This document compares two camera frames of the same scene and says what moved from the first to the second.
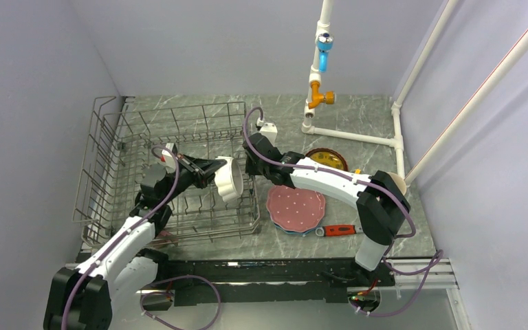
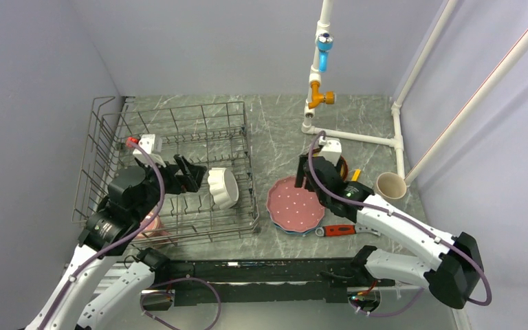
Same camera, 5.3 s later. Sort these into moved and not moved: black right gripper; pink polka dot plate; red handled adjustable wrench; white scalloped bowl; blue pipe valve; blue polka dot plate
Moved: white scalloped bowl; black right gripper
Not moved: pink polka dot plate; red handled adjustable wrench; blue pipe valve; blue polka dot plate
